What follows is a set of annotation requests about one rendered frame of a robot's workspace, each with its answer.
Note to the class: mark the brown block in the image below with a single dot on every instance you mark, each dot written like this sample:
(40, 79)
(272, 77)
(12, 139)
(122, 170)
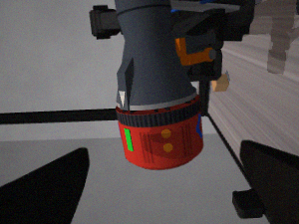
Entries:
(221, 84)

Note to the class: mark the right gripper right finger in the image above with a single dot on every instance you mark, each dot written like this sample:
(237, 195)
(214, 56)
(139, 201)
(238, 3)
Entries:
(274, 174)

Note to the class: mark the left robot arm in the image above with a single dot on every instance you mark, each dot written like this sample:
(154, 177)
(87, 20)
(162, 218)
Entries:
(236, 23)

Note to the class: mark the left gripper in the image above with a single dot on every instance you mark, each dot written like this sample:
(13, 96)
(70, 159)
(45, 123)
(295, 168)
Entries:
(200, 23)

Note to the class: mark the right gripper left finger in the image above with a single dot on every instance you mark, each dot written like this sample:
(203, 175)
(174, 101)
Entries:
(49, 194)

